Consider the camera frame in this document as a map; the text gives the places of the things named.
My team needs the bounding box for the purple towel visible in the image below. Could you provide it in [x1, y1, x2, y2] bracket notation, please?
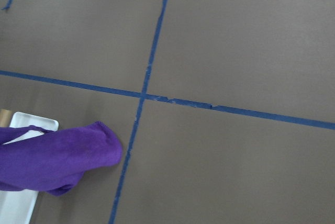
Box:
[1, 121, 122, 196]

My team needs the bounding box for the white towel rack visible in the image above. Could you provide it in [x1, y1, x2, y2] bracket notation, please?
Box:
[1, 109, 59, 223]

